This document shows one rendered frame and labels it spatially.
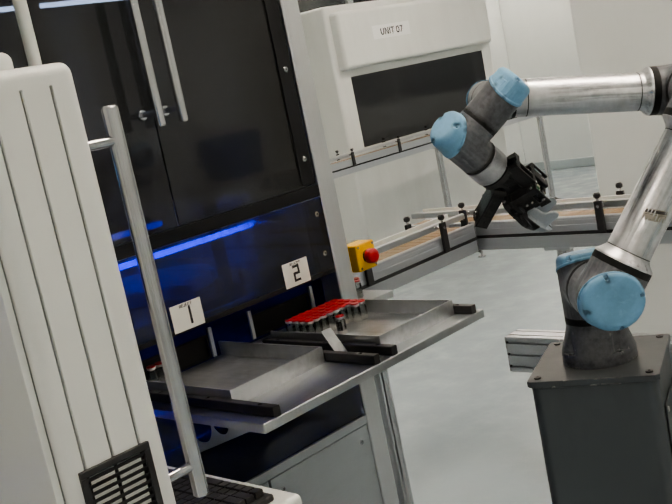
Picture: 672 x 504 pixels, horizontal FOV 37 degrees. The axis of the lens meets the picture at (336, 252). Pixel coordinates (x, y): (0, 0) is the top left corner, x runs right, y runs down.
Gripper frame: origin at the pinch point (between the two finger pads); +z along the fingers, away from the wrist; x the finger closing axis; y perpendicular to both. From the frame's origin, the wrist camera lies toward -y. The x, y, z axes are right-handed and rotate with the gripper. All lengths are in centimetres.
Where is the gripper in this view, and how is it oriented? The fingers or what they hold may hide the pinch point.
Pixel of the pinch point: (544, 227)
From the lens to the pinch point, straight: 206.4
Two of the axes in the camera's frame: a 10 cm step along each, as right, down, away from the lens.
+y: 7.2, -4.3, -5.4
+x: 0.2, -7.6, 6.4
